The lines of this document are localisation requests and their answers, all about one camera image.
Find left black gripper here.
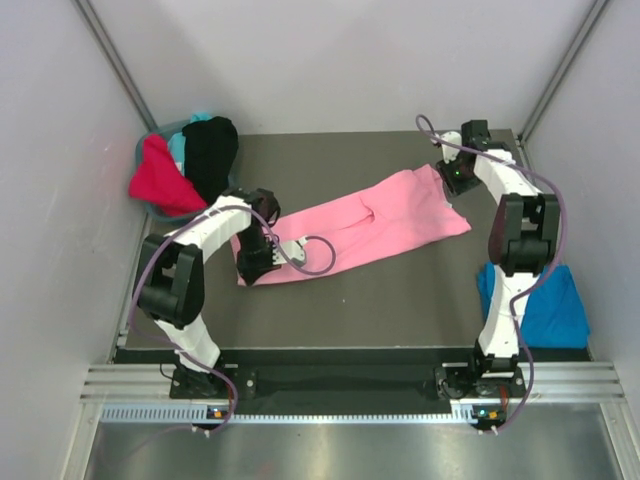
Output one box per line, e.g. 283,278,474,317
235,226,281,286

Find pink t shirt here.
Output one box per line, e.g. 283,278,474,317
230,163,472,287

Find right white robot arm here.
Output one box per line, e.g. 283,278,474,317
435,120,561,400

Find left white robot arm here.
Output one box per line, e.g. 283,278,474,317
133,189,281,398

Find blue plastic basket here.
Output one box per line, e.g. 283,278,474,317
128,114,239,222

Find black t shirt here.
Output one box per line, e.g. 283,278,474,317
182,116,239,205

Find red t shirt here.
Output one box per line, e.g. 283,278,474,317
128,134,207,218

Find light blue t shirt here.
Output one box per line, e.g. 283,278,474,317
168,112,212,176

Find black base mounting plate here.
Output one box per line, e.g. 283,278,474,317
168,362,529,403

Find folded blue t shirt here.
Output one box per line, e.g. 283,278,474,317
477,263,590,358

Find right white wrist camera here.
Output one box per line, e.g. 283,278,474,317
432,131,462,164

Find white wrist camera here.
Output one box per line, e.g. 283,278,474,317
432,131,462,164
273,237,307,267

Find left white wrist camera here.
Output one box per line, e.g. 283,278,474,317
273,237,307,267

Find slotted grey cable duct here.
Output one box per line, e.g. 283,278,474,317
100,404,498,425

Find right aluminium corner post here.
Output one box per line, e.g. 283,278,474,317
517,0,611,146

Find aluminium corner post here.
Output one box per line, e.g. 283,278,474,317
517,0,611,146
71,0,157,130

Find aluminium front rail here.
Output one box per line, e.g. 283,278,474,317
80,362,625,404

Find left aluminium corner post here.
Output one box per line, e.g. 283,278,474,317
71,0,157,130

